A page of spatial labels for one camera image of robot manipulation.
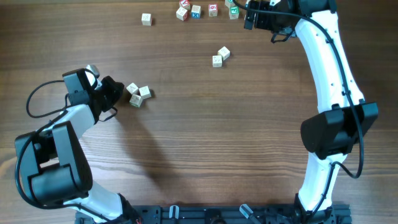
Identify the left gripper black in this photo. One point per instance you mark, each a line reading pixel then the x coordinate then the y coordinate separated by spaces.
pixel 109 92

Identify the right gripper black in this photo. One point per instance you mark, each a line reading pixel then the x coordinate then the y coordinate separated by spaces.
pixel 252 16

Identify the wooden block green side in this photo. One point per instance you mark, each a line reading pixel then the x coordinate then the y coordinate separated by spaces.
pixel 132 88

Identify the plain wooden block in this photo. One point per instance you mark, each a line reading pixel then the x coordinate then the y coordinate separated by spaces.
pixel 146 19
pixel 145 92

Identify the green F letter block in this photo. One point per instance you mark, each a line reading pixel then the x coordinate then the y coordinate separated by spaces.
pixel 234 12

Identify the green A letter block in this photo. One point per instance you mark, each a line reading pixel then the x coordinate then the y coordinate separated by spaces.
pixel 229 3

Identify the red number nine block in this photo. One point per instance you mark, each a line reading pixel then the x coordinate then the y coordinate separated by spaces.
pixel 213 10

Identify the blue X letter block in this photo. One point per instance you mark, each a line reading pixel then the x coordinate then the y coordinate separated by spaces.
pixel 196 12

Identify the red letter block top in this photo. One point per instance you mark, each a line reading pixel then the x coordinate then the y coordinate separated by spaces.
pixel 184 4

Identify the wooden block red side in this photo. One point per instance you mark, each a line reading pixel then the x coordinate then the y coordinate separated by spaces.
pixel 182 14

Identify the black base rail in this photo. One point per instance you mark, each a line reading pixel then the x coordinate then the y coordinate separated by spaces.
pixel 278 213

